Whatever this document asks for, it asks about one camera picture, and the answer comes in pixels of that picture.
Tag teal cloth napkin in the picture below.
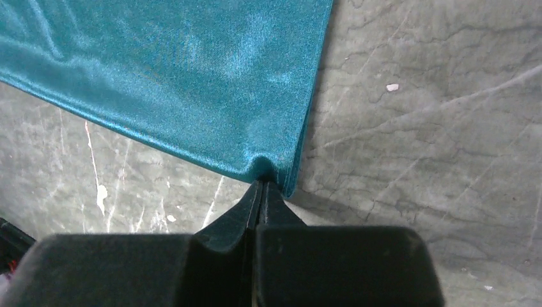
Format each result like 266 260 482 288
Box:
1 1 332 197

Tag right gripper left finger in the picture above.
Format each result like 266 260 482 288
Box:
1 181 263 306

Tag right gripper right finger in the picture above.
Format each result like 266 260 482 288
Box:
254 183 445 306

